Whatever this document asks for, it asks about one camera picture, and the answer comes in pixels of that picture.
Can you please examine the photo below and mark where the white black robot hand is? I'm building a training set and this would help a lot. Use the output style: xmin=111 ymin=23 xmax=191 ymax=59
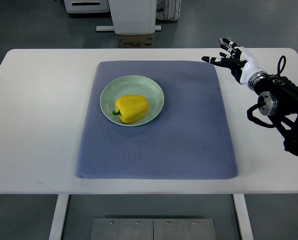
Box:
xmin=201 ymin=38 xmax=263 ymax=85

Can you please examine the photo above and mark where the yellow bell pepper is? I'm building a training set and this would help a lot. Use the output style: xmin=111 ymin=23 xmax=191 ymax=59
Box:
xmin=112 ymin=95 xmax=149 ymax=124

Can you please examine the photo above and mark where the light green plate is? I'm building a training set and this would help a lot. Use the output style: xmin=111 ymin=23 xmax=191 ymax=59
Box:
xmin=99 ymin=75 xmax=165 ymax=127

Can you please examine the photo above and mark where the striped fabric bag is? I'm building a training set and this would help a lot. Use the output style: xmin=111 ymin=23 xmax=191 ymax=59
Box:
xmin=156 ymin=0 xmax=182 ymax=22

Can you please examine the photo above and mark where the cardboard box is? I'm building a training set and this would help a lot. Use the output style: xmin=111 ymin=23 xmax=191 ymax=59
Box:
xmin=117 ymin=33 xmax=154 ymax=49

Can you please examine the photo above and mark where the right white table leg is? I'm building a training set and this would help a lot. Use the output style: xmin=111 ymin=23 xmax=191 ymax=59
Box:
xmin=233 ymin=194 xmax=254 ymax=240

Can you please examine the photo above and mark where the white table leg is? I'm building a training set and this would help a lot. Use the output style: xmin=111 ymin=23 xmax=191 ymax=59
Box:
xmin=233 ymin=194 xmax=254 ymax=240
xmin=48 ymin=193 xmax=69 ymax=240

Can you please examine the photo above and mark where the white appliance with slot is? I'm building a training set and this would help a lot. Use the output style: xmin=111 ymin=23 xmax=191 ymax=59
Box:
xmin=63 ymin=0 xmax=110 ymax=14

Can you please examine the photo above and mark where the left white table leg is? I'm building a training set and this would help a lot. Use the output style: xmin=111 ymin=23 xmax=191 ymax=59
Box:
xmin=48 ymin=193 xmax=69 ymax=240

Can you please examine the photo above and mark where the white pedestal column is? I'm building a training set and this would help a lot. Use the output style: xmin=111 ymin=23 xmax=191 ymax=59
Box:
xmin=95 ymin=0 xmax=162 ymax=35

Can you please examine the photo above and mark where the metal base plate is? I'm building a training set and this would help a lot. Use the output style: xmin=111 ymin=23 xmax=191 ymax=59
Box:
xmin=91 ymin=218 xmax=216 ymax=240

